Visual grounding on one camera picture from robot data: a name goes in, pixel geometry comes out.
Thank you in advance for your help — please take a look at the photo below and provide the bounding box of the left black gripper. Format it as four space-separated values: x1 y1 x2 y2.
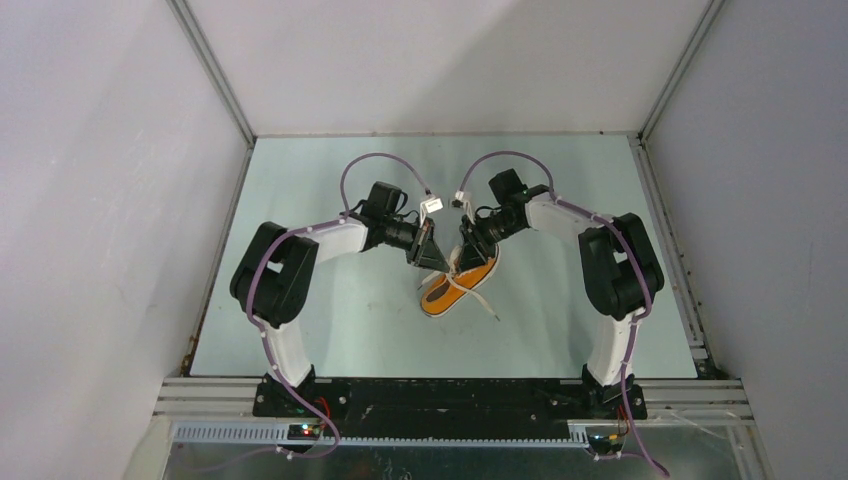
381 216 449 273

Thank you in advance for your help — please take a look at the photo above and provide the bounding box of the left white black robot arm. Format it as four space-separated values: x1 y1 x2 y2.
229 182 449 417

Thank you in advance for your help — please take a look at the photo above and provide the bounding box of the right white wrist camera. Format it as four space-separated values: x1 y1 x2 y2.
451 190 476 225

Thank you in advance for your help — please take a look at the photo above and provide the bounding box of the controller board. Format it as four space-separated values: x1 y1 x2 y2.
286 423 324 442
586 433 628 458

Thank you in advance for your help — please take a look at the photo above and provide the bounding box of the orange canvas sneaker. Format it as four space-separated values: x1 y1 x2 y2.
419 243 501 319

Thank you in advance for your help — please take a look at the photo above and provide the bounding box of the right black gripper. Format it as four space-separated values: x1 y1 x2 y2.
456 211 524 274

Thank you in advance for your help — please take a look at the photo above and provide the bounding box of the left controller board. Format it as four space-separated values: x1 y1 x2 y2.
286 423 324 442

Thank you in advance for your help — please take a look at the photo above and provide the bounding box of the aluminium frame rail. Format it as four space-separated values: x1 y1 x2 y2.
153 377 755 426

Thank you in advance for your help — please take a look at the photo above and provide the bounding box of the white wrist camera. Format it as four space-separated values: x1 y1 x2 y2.
451 190 476 225
419 194 444 226

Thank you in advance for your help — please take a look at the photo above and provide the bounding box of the grey slotted cable duct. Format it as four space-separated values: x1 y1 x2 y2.
172 423 591 449

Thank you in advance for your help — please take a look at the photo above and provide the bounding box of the right controller board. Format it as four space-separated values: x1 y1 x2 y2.
586 433 628 458

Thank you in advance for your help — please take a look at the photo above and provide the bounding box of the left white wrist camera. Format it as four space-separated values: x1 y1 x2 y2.
419 194 444 226

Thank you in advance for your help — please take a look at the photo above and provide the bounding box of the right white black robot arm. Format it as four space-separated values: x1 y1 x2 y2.
453 169 664 418

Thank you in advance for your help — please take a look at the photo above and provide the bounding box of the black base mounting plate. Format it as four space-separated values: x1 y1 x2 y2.
252 374 648 441

